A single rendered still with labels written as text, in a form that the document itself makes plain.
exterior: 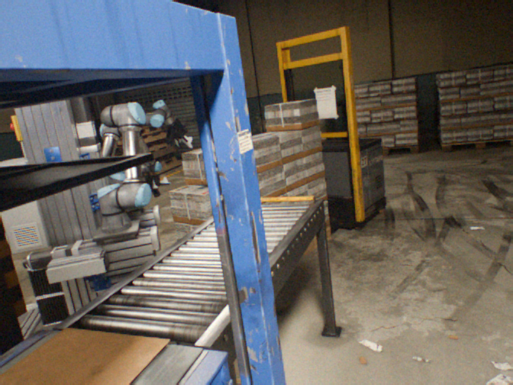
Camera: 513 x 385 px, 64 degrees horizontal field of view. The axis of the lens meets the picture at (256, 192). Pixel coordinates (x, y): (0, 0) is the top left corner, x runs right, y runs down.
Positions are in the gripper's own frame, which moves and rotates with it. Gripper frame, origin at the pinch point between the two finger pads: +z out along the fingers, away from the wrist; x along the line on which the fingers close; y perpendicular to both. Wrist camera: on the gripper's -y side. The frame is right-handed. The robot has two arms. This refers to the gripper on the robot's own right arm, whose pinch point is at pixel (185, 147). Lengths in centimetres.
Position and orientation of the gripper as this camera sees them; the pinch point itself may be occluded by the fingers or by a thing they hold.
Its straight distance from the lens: 280.8
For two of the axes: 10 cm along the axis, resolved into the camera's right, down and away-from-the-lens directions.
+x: -7.5, -0.5, 6.5
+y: 4.9, -7.1, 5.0
